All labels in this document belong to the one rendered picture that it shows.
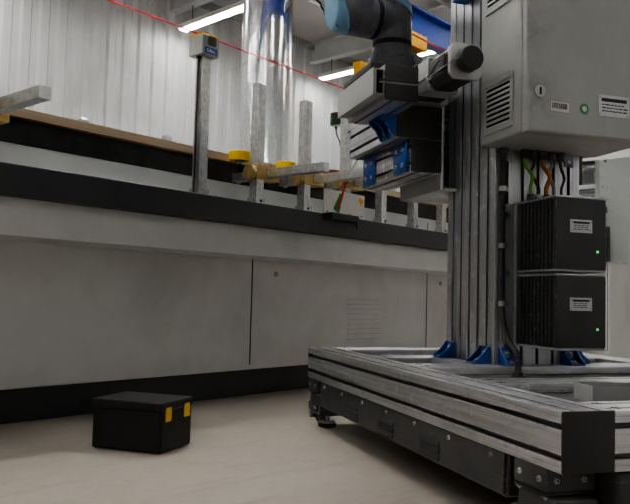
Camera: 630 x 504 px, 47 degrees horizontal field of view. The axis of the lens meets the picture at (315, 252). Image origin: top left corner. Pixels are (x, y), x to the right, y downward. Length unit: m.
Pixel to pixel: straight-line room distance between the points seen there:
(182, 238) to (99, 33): 8.83
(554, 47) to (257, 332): 1.60
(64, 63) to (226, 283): 8.15
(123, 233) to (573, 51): 1.30
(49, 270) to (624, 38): 1.67
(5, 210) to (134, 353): 0.71
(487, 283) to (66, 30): 9.34
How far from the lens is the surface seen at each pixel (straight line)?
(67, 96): 10.61
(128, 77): 11.15
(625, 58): 1.90
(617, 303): 4.96
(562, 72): 1.79
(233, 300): 2.76
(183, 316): 2.60
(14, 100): 1.88
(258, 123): 2.59
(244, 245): 2.52
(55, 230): 2.09
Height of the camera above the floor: 0.39
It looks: 3 degrees up
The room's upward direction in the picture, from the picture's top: 1 degrees clockwise
